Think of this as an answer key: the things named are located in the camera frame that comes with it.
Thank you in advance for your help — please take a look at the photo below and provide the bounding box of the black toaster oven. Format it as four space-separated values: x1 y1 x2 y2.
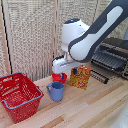
90 37 128 80

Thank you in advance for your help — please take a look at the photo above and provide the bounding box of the blue plastic mug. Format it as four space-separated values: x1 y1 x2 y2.
46 81 65 102

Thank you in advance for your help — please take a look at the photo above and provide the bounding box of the red plastic shopping basket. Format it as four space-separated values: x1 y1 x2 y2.
0 72 45 124

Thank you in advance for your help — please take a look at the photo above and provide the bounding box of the metal oven tray rack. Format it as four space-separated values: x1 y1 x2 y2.
91 50 128 75

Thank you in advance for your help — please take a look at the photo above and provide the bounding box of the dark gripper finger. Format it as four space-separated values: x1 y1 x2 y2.
72 67 79 76
60 73 65 81

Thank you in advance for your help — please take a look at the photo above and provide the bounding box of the yellow red food box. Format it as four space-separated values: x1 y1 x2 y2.
69 64 92 91

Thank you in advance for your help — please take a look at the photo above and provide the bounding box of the woven folding screen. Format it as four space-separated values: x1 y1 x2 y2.
0 0 128 82

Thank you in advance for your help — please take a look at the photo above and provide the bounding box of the red plastic bowl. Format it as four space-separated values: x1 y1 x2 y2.
51 72 68 84

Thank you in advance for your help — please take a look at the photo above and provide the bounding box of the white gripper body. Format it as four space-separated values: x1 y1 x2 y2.
51 54 77 75

